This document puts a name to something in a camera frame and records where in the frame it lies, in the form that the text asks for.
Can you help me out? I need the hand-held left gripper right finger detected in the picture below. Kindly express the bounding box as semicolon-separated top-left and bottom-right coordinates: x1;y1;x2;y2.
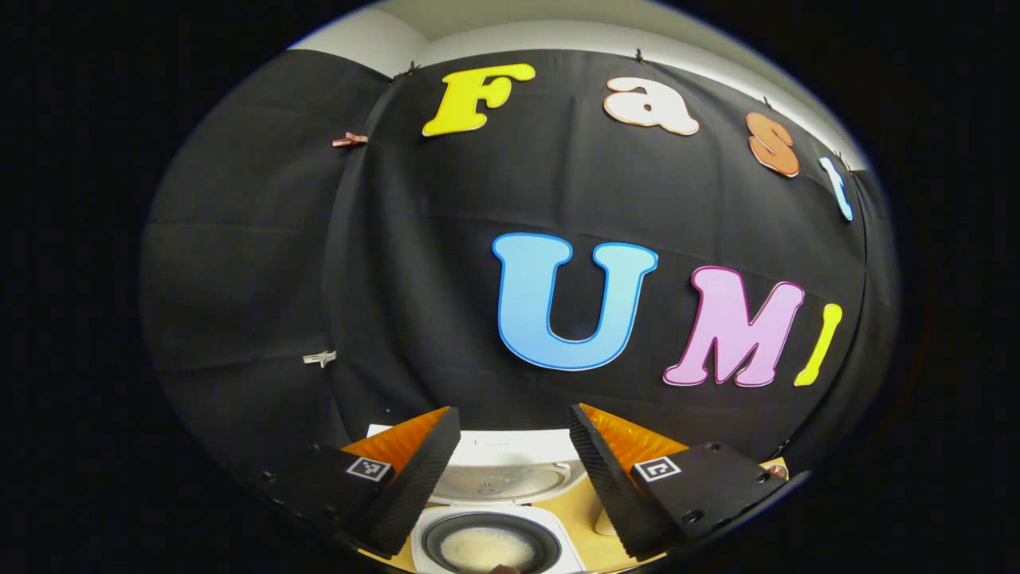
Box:
568;403;790;559

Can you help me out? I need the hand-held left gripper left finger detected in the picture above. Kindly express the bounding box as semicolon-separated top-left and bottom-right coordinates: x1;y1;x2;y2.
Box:
259;405;461;557

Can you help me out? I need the white rice cooker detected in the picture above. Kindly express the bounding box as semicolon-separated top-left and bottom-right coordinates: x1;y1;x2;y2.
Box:
367;425;590;574

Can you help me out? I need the white rice portion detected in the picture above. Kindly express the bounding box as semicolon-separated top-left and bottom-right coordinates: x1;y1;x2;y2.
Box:
440;528;535;573

